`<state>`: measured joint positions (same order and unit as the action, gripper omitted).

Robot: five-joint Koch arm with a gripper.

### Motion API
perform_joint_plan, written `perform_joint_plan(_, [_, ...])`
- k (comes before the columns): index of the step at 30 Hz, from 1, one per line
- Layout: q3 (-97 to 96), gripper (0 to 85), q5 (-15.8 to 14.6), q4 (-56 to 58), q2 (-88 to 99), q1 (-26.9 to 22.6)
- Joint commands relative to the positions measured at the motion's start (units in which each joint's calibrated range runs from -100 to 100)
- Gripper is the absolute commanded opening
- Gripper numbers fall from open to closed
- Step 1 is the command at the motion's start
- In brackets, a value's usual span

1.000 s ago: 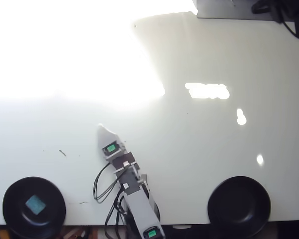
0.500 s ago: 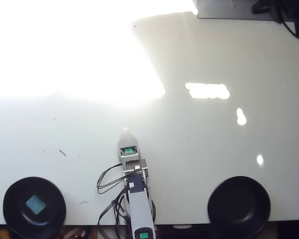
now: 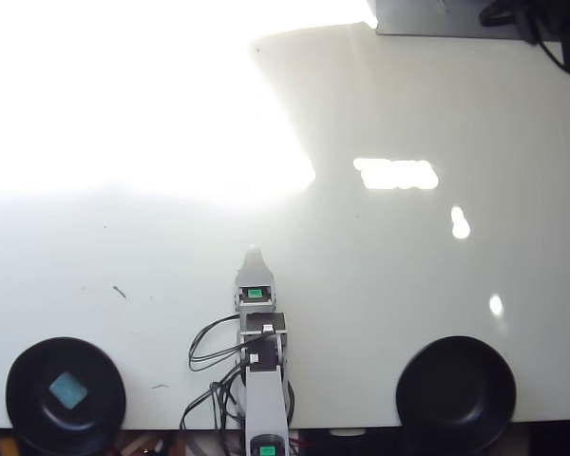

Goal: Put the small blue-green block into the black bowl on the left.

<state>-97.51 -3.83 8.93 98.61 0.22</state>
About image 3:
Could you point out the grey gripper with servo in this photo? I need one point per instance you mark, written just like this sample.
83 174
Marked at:
255 307

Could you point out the blue cube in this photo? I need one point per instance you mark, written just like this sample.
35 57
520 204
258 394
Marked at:
67 390

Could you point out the black round bowl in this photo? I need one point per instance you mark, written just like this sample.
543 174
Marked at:
456 394
90 418

